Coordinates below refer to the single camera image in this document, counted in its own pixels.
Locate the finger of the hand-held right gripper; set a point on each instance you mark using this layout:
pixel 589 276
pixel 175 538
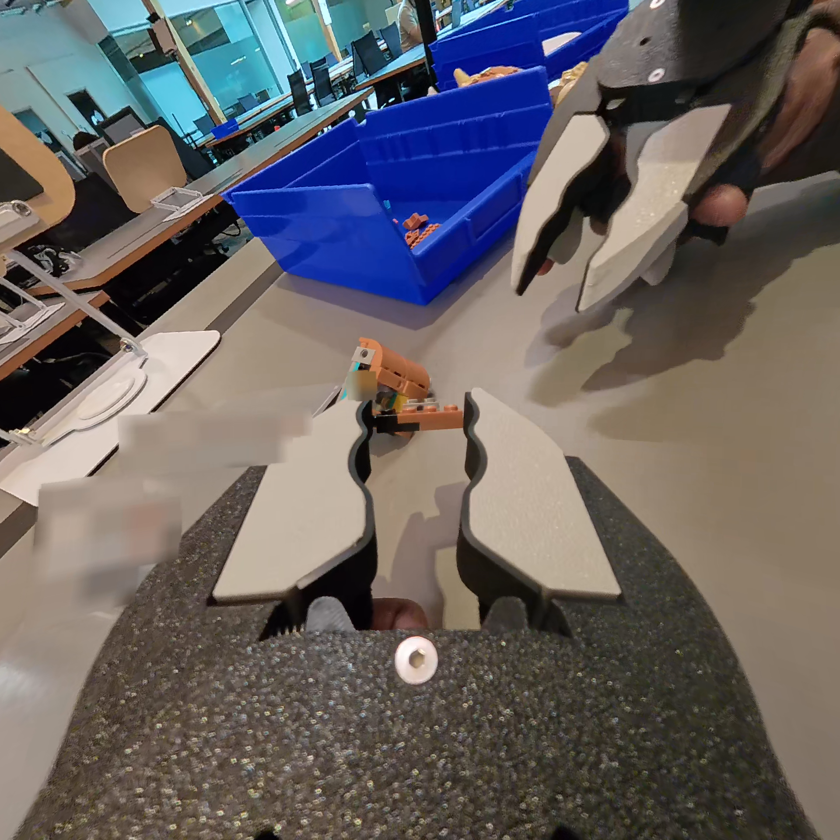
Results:
pixel 649 197
pixel 558 177

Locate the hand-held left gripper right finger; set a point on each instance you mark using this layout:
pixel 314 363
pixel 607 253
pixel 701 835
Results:
pixel 531 518

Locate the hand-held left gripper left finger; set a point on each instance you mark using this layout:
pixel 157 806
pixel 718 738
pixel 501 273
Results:
pixel 302 525

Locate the black brick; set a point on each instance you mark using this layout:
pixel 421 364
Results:
pixel 394 426

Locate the orange brick plate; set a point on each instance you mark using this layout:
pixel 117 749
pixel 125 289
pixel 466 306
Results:
pixel 433 418

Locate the grey hinge brick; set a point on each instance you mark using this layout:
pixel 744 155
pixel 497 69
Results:
pixel 420 401

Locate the grey desk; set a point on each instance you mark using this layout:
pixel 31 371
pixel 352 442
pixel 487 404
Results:
pixel 656 459

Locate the person's left hand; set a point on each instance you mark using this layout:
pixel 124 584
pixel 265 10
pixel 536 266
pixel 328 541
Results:
pixel 397 615

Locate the person's right hand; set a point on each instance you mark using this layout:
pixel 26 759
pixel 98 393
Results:
pixel 814 105

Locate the blue storage bin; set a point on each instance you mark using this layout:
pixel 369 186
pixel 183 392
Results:
pixel 492 56
pixel 315 236
pixel 590 19

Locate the loose orange bricks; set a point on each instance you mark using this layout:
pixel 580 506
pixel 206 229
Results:
pixel 420 226

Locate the orange brick model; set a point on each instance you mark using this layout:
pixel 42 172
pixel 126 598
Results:
pixel 400 374

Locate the row of black office chairs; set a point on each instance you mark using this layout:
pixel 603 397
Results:
pixel 321 82

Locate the long wooden-edged table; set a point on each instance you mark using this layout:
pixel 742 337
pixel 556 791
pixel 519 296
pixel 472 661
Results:
pixel 164 226

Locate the tan wooden chair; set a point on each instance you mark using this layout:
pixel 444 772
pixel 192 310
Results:
pixel 144 167

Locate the black panel with wooden rim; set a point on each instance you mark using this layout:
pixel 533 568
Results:
pixel 13 177

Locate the clear acrylic bracket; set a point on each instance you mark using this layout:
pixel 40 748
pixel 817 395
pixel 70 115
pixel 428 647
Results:
pixel 72 302
pixel 19 433

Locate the clear acrylic frame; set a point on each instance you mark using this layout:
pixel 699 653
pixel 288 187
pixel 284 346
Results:
pixel 174 197

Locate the white bracket bar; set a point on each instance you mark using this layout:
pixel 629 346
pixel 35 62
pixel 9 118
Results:
pixel 13 220

